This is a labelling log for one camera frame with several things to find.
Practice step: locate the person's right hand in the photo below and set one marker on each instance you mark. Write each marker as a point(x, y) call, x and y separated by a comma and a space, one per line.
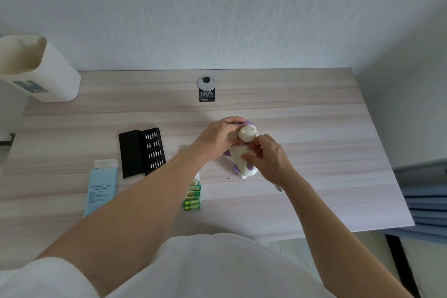
point(274, 161)

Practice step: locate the person's left hand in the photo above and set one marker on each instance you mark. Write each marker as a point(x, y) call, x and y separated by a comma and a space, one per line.
point(213, 139)

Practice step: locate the person's left thumb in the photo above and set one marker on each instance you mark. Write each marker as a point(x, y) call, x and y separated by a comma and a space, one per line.
point(233, 136)

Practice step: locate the person's right thumb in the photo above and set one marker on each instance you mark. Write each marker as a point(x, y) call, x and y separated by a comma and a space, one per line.
point(250, 157)

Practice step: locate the white and purple toy animal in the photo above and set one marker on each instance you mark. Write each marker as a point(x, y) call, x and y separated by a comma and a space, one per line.
point(244, 133)

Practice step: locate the person's left forearm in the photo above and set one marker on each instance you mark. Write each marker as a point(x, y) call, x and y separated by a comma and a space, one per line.
point(139, 210)

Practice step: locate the person's right forearm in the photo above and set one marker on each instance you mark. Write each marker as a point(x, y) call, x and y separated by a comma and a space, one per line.
point(331, 235)

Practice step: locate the small grey screwdriver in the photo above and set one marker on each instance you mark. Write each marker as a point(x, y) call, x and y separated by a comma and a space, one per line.
point(278, 188)

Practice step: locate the black sticker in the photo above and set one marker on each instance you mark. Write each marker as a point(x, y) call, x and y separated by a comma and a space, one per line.
point(206, 94)

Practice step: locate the green battery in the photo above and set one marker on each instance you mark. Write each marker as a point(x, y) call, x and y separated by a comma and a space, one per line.
point(196, 185)
point(195, 191)
point(193, 198)
point(192, 205)

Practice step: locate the black screwdriver bit case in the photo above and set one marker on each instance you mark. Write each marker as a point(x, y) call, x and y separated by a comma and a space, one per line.
point(139, 153)

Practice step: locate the person's white shirt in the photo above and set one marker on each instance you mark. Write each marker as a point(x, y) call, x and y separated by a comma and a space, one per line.
point(209, 269)

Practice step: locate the light blue cardboard box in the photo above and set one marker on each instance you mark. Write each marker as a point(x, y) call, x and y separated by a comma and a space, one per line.
point(100, 189)

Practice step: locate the black table leg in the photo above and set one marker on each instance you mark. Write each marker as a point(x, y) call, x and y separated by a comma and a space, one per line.
point(401, 266)

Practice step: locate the white cylindrical appliance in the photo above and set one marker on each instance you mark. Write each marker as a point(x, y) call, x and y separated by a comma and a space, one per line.
point(52, 70)

